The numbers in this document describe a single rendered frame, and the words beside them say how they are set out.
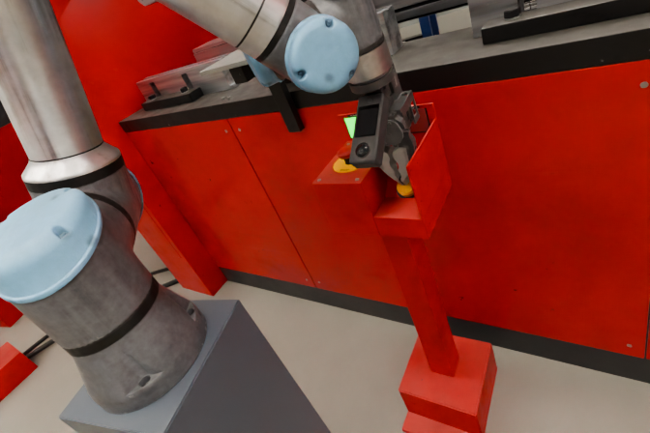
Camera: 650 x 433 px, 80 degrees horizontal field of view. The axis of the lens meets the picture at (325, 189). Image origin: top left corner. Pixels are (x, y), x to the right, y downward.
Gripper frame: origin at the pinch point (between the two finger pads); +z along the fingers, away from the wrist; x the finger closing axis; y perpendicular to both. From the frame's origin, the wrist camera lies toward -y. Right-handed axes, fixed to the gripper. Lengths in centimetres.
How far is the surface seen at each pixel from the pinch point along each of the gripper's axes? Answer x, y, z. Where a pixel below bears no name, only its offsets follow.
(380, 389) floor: 25, -11, 73
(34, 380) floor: 185, -57, 70
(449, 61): -6.1, 20.4, -11.7
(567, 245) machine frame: -23.1, 15.2, 31.4
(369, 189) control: 4.4, -3.7, -1.3
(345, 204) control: 9.2, -5.9, 0.3
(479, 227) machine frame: -5.7, 15.9, 28.1
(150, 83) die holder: 106, 36, -18
